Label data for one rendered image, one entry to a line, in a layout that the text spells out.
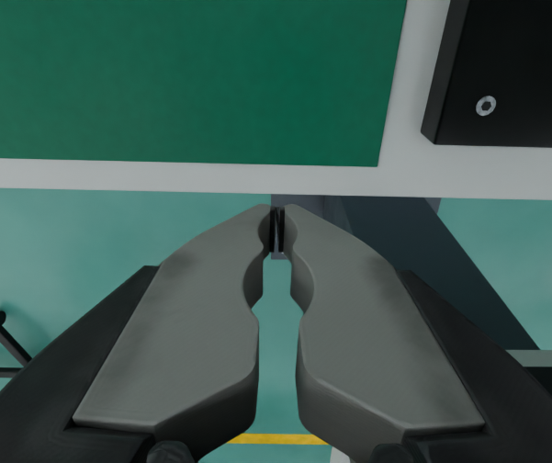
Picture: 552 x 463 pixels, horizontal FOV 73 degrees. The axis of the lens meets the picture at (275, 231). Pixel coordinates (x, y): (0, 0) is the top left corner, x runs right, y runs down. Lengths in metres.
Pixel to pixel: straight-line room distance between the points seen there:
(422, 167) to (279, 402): 1.54
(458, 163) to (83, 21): 0.21
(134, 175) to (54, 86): 0.06
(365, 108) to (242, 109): 0.06
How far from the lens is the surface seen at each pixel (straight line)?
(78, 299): 1.44
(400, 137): 0.22
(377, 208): 0.77
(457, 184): 0.25
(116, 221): 1.20
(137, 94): 0.22
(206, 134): 0.21
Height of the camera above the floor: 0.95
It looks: 58 degrees down
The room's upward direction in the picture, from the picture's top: 180 degrees clockwise
